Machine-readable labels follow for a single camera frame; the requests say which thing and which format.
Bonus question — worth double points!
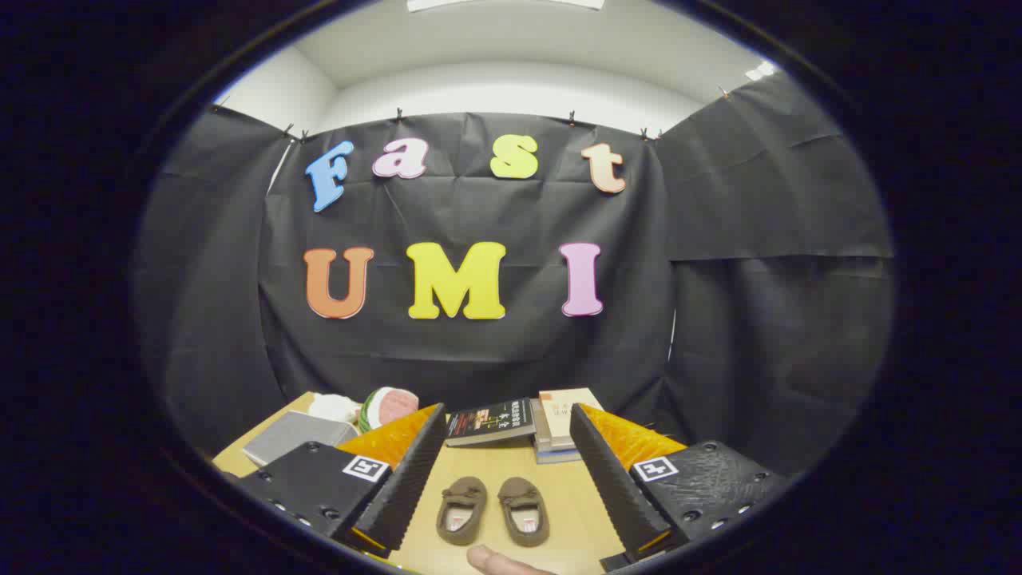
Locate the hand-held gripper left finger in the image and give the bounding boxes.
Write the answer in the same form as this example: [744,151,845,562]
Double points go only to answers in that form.
[234,402,448,559]

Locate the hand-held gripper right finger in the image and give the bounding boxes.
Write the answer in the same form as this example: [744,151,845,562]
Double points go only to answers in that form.
[568,402,793,564]

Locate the brown moccasin shoe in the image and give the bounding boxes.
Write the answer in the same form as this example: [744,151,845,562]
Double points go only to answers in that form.
[497,477,551,548]
[436,477,489,547]

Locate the beige fabric storage box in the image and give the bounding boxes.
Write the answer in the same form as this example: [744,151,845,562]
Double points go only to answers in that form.
[242,411,358,468]

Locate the watermelon slice plush toy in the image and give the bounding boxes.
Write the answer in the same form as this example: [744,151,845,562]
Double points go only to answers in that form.
[358,387,420,434]

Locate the grey cover book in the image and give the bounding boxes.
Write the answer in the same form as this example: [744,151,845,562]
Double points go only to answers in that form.
[530,399,577,454]

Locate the beige cover book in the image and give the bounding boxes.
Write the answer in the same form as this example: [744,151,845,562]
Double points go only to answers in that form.
[538,387,605,452]

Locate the black cover book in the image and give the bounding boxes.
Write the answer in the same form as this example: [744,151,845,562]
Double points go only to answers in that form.
[445,398,537,447]

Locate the white plush toy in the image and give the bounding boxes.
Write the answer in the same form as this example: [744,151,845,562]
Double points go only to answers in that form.
[307,393,362,424]

